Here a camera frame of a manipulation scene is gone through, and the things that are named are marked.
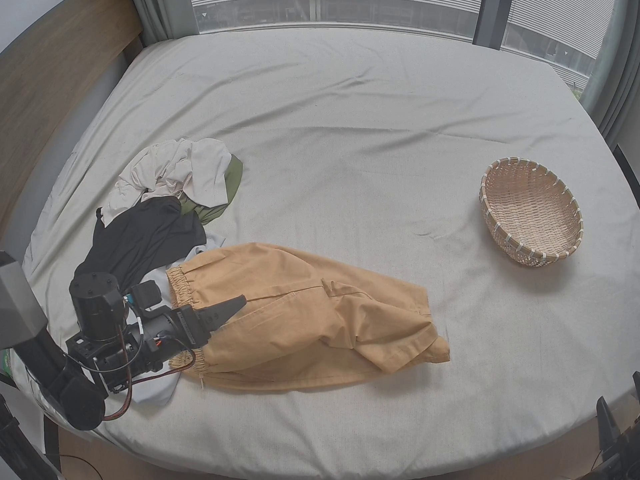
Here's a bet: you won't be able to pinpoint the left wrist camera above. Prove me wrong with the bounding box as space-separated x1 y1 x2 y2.
130 280 177 320

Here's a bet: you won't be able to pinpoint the white garment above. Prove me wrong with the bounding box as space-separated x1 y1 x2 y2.
95 138 233 230

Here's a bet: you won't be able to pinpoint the round woven basket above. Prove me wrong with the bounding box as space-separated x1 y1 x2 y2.
479 157 585 269

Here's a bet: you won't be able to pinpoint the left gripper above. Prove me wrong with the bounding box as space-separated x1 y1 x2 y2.
145 295 247 362

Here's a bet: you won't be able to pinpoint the tan shorts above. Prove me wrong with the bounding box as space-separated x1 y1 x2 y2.
165 242 451 393

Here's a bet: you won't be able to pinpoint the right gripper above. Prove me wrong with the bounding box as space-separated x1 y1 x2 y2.
596 370 640 480

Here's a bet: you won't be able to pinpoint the bed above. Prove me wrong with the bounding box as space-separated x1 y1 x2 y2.
0 0 640 480

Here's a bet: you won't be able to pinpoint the pale blue garment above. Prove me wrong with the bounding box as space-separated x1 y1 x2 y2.
131 233 227 407

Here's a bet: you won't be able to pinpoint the black garment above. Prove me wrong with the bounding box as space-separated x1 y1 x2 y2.
74 195 208 309

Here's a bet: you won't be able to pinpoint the grey-green curtain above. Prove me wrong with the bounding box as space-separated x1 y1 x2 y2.
122 0 201 46
577 0 640 150

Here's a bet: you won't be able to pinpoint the green garment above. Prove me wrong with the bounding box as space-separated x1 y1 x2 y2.
179 153 244 226

